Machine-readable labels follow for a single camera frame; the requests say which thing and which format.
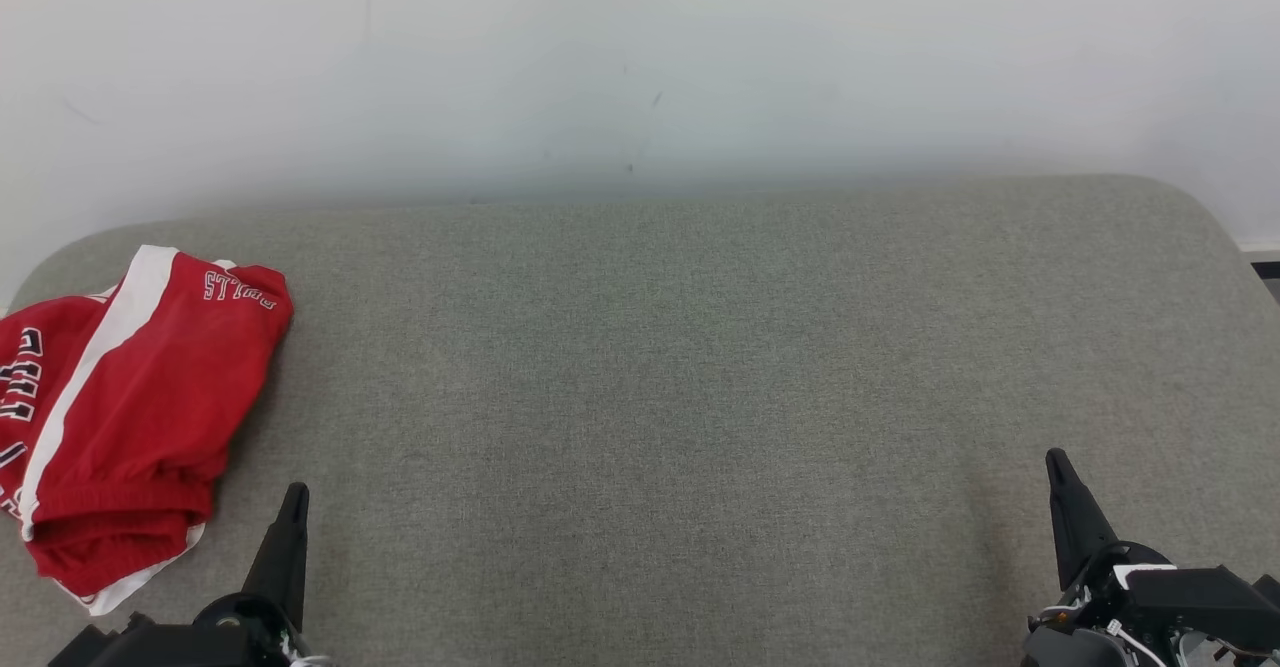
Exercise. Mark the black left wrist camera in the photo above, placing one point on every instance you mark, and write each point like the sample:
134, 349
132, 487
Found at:
130, 647

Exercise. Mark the red shorts with white stripes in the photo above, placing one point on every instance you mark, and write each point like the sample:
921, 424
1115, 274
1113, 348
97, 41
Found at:
170, 387

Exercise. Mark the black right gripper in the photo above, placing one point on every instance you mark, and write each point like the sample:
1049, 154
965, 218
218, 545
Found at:
1085, 637

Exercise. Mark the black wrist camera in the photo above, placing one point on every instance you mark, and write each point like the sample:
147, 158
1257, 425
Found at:
130, 647
1200, 597

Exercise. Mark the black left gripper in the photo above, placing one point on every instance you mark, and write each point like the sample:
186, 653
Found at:
250, 637

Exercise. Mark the dark baseboard strip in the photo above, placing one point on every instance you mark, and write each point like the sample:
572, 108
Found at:
1268, 272

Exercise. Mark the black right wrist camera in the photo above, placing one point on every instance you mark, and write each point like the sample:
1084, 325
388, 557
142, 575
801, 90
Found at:
1200, 597

